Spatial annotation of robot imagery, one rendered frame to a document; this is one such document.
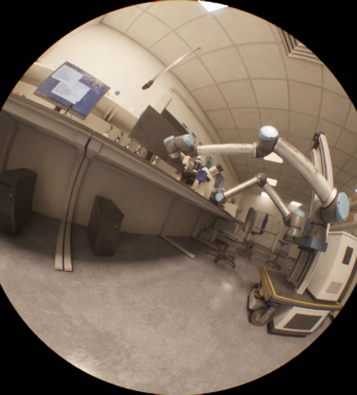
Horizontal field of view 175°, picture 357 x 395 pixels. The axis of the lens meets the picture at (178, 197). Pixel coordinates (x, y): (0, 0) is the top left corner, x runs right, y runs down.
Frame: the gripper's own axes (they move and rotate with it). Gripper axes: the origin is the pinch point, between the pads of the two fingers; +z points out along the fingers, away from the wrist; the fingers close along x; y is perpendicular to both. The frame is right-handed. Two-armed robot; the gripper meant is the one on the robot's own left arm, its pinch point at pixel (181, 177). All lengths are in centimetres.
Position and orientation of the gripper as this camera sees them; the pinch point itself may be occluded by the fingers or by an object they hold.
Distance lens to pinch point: 104.4
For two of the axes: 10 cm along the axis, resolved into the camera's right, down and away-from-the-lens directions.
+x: -7.1, -2.5, 6.5
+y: 6.2, -6.7, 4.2
